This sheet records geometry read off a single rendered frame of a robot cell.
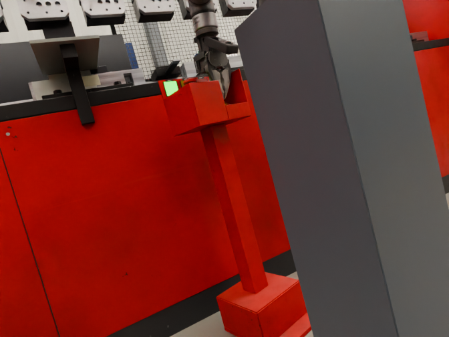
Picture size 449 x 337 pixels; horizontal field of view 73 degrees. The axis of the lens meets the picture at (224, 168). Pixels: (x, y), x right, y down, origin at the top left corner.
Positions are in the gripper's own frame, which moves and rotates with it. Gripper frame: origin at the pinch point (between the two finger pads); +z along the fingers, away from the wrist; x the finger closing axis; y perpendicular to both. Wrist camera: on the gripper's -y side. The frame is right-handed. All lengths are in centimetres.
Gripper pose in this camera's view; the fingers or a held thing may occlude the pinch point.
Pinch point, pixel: (224, 94)
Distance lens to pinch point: 97.5
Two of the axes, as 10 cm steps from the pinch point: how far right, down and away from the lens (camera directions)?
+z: 2.1, 9.7, 1.3
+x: -7.6, 2.4, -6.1
